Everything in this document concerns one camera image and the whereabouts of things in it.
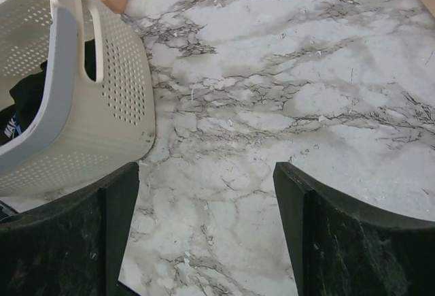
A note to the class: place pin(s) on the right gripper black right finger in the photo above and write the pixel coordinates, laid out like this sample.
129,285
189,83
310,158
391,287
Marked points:
339,245

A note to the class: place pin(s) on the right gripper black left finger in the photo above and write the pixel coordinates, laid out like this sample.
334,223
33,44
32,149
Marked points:
73,245

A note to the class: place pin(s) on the black t shirt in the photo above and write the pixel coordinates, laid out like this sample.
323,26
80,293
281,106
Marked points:
27,95

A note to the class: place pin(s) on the cream laundry basket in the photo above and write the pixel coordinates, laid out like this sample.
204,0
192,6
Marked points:
97,107

